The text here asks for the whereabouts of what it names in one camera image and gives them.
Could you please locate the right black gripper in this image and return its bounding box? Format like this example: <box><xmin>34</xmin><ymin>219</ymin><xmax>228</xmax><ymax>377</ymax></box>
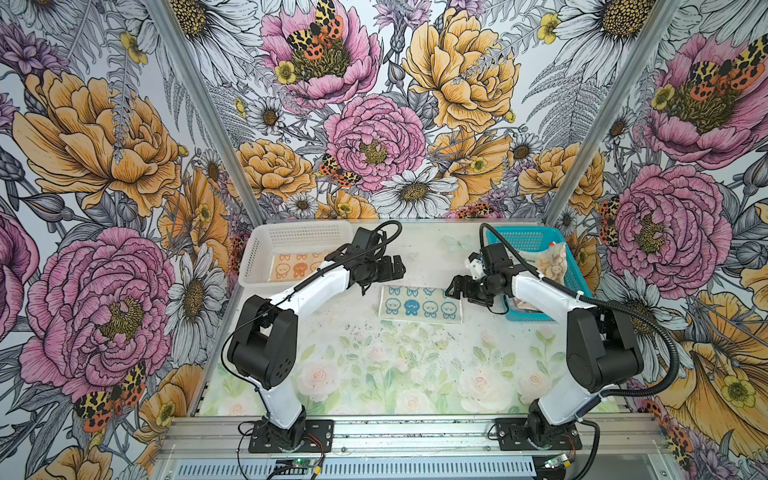
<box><xmin>444</xmin><ymin>274</ymin><xmax>505</xmax><ymax>309</ymax></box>

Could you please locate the teal plastic basket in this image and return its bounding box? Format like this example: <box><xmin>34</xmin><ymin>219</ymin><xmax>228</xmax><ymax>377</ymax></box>
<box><xmin>480</xmin><ymin>225</ymin><xmax>592</xmax><ymax>308</ymax></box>

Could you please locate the pink and cream towel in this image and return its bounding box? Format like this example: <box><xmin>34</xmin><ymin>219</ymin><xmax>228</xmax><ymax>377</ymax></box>
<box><xmin>520</xmin><ymin>242</ymin><xmax>568</xmax><ymax>286</ymax></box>

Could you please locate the blue and cream towel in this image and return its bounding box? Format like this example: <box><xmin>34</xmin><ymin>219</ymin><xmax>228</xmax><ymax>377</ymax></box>
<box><xmin>378</xmin><ymin>285</ymin><xmax>463</xmax><ymax>324</ymax></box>

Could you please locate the orange patterned towel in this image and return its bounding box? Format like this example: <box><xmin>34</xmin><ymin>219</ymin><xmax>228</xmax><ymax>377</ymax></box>
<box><xmin>268</xmin><ymin>252</ymin><xmax>327</xmax><ymax>282</ymax></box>

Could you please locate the white plastic basket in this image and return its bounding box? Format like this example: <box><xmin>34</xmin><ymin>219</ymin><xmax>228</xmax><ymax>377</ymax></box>
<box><xmin>238</xmin><ymin>220</ymin><xmax>353</xmax><ymax>288</ymax></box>

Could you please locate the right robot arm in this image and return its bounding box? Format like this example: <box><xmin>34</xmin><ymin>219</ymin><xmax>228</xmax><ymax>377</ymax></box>
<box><xmin>446</xmin><ymin>243</ymin><xmax>644</xmax><ymax>448</ymax></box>

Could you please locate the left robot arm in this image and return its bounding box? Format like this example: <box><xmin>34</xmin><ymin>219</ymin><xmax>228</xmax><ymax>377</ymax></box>
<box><xmin>220</xmin><ymin>220</ymin><xmax>406</xmax><ymax>451</ymax></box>

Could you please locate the green circuit board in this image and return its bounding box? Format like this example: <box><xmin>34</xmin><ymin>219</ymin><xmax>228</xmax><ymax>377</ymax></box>
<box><xmin>275</xmin><ymin>458</ymin><xmax>319</xmax><ymax>474</ymax></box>

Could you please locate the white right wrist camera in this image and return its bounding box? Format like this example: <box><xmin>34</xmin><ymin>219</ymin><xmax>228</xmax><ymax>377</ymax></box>
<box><xmin>465</xmin><ymin>253</ymin><xmax>485</xmax><ymax>281</ymax></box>

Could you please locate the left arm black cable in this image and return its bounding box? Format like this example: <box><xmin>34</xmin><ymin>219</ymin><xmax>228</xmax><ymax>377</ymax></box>
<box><xmin>220</xmin><ymin>219</ymin><xmax>404</xmax><ymax>480</ymax></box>

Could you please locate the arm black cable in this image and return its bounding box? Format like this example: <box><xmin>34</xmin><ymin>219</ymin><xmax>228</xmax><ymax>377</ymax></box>
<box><xmin>220</xmin><ymin>219</ymin><xmax>404</xmax><ymax>480</ymax></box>
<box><xmin>478</xmin><ymin>223</ymin><xmax>680</xmax><ymax>480</ymax></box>

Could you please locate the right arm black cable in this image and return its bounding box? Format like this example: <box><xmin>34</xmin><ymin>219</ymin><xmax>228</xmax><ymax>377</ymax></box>
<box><xmin>478</xmin><ymin>223</ymin><xmax>680</xmax><ymax>480</ymax></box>

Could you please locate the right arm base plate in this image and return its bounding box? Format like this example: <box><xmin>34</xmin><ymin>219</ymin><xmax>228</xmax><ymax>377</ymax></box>
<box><xmin>486</xmin><ymin>417</ymin><xmax>583</xmax><ymax>452</ymax></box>

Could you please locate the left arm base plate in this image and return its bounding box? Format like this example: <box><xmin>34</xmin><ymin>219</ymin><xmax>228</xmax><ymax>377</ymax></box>
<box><xmin>248</xmin><ymin>419</ymin><xmax>335</xmax><ymax>454</ymax></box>

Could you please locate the left aluminium corner post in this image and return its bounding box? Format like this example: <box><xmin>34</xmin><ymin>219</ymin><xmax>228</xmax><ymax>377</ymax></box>
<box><xmin>147</xmin><ymin>1</ymin><xmax>266</xmax><ymax>226</ymax></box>

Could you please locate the aluminium corner post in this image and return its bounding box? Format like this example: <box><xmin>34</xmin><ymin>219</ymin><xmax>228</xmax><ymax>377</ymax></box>
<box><xmin>147</xmin><ymin>1</ymin><xmax>266</xmax><ymax>226</ymax></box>
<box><xmin>543</xmin><ymin>0</ymin><xmax>680</xmax><ymax>226</ymax></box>

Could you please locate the aluminium front rail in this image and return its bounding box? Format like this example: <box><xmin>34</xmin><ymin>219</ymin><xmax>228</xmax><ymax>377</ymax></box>
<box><xmin>151</xmin><ymin>413</ymin><xmax>685</xmax><ymax>479</ymax></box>

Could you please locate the right aluminium corner post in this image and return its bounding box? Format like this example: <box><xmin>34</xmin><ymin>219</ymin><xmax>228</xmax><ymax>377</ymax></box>
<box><xmin>543</xmin><ymin>0</ymin><xmax>680</xmax><ymax>226</ymax></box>

